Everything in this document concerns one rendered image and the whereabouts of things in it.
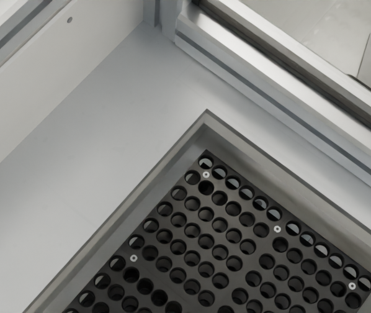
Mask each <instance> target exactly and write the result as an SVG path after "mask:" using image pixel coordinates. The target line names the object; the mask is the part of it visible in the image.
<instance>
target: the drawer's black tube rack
mask: <svg viewBox="0 0 371 313"><path fill-rule="evenodd" d="M189 174H193V175H192V176H191V177H190V178H189V179H188V180H187V181H186V176H187V175H189ZM176 189H179V190H178V192H177V193H176V194H175V195H174V196H172V192H173V191H174V190H176ZM162 205H165V207H164V208H163V209H162V210H161V211H160V213H159V212H158V209H159V207H160V206H162ZM290 214H291V212H290V213H289V214H288V215H287V217H288V216H289V215H290ZM287 217H286V218H285V219H284V220H283V221H282V223H281V224H280V225H279V226H275V227H274V226H273V225H271V224H270V223H268V221H266V220H265V219H263V218H262V217H261V216H260V215H258V214H257V213H255V212H254V211H253V210H252V209H250V208H249V207H248V206H247V205H245V204H244V203H242V202H241V201H240V200H239V199H237V198H236V197H234V195H232V194H231V193H229V192H228V191H227V190H225V189H224V188H223V187H221V186H220V185H219V184H218V183H216V182H215V181H214V180H212V179H211V178H210V177H209V173H208V172H204V173H203V172H202V171H200V170H199V169H198V168H197V167H195V166H194V165H192V166H191V167H190V168H189V169H188V170H187V171H186V172H185V173H184V174H183V175H182V177H181V178H180V179H179V180H178V181H177V183H176V184H175V185H174V186H173V187H172V188H171V189H170V190H169V191H168V193H167V194H166V195H165V196H164V197H163V198H162V200H160V202H159V203H158V204H157V205H156V206H155V207H154V209H153V210H152V211H151V212H150V213H149V214H148V215H147V216H146V217H145V219H144V220H143V221H142V222H141V224H140V225H139V226H138V227H137V228H136V229H135V230H134V231H133V232H132V234H131V235H130V236H129V237H128V238H127V239H126V241H124V242H123V243H122V245H121V246H120V247H119V248H118V250H117V251H116V252H115V253H114V254H113V255H112V256H111V257H110V258H109V260H108V261H107V262H106V263H105V264H104V266H103V267H102V268H101V269H100V270H99V271H98V272H97V273H96V274H95V276H94V277H93V278H92V279H91V280H90V282H88V283H87V285H86V286H85V287H84V288H83V289H82V290H81V292H80V293H79V294H78V295H77V296H76V297H75V298H74V299H73V300H72V302H71V303H70V304H69V305H68V306H67V308H66V309H65V310H64V311H63V312H62V313H67V312H69V311H73V312H72V313H357V311H358V310H359V309H360V307H361V306H362V305H363V303H364V302H365V300H366V299H367V297H366V296H364V295H363V294H362V293H360V292H359V291H358V290H356V288H355V284H354V283H350V284H349V283H347V282H346V281H344V280H343V279H342V278H341V277H340V276H338V275H337V274H336V273H334V272H333V271H331V270H330V269H329V268H328V267H327V266H325V265H324V264H322V263H321V262H320V261H318V260H317V259H316V258H315V257H313V256H312V255H311V254H309V253H308V252H307V251H305V250H304V249H303V248H302V247H300V246H299V245H297V244H296V243H295V242H294V241H292V240H291V239H290V238H288V237H287V236H286V235H284V234H283V233H282V232H281V231H280V230H281V228H280V226H281V225H282V224H283V223H284V222H285V220H286V219H287ZM148 221H151V223H150V224H149V225H148V226H147V228H146V229H144V224H145V223H146V222H148ZM134 237H137V239H136V240H135V241H134V242H133V243H132V244H131V245H130V244H129V243H130V240H131V239H132V238H134ZM117 258H118V260H117V261H116V263H115V264H114V265H113V266H112V267H110V264H111V262H112V261H113V260H114V259H117ZM100 276H103V278H102V279H101V280H100V281H99V282H98V283H97V284H95V282H96V279H97V278H98V277H100ZM86 293H88V295H87V296H86V297H85V298H84V299H83V300H82V301H81V303H80V297H81V296H82V295H83V294H86Z"/></svg>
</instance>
